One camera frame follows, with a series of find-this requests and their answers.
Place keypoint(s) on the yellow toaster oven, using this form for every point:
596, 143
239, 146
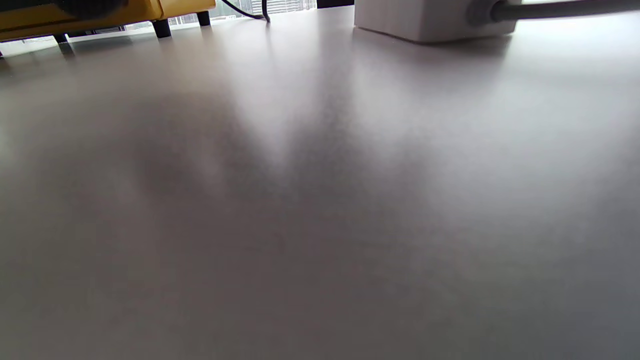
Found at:
150, 10

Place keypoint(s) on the white power strip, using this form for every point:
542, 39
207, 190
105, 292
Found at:
415, 20

